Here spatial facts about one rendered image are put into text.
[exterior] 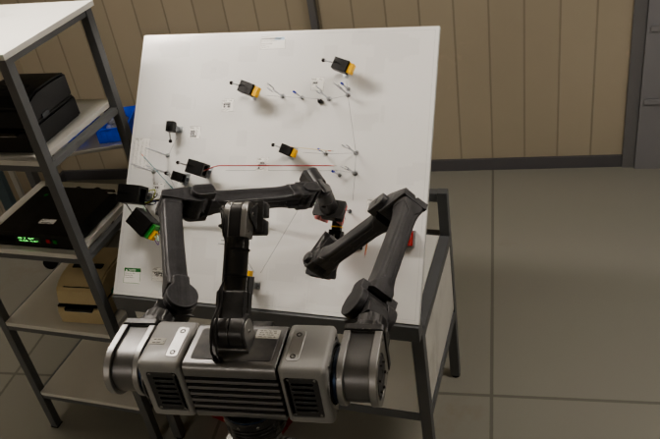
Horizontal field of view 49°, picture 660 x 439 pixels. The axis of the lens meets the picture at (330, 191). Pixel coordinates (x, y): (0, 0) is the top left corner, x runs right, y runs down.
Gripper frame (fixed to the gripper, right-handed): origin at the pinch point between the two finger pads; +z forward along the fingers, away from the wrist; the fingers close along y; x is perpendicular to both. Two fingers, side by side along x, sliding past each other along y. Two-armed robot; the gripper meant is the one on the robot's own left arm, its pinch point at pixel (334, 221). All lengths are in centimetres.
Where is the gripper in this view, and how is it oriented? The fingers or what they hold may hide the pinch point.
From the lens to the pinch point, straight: 245.1
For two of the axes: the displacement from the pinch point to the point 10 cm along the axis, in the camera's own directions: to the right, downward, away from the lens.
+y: -9.4, -1.4, 3.2
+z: 2.1, 5.4, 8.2
